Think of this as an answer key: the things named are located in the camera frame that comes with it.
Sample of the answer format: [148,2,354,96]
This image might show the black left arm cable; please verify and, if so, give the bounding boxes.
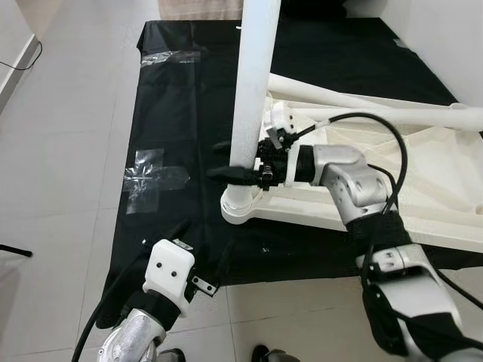
[72,253,155,362]

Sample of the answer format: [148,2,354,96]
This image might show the black round bowl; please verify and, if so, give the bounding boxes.
[283,0,349,20]

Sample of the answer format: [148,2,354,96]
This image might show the thin black floor cable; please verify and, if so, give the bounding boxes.
[0,36,43,73]

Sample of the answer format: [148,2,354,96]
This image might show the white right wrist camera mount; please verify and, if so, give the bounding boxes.
[269,102,300,138]

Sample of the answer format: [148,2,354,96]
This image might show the black tripod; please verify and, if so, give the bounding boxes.
[0,244,33,258]

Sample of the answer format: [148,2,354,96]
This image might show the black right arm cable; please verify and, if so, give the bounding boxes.
[291,112,483,355]

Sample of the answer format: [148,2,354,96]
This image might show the beige woven mat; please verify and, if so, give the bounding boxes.
[158,0,246,22]

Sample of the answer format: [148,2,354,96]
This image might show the white plastic children table top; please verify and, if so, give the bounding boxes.
[220,72,483,253]

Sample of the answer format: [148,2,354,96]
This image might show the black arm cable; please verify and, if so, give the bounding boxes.
[72,253,155,362]
[291,112,483,355]

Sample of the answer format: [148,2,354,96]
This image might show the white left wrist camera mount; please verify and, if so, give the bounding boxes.
[143,239,195,314]

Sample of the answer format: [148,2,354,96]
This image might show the black tablecloth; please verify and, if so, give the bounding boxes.
[94,17,483,302]

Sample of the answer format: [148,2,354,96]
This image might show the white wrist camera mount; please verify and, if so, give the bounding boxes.
[143,239,195,314]
[269,102,300,138]

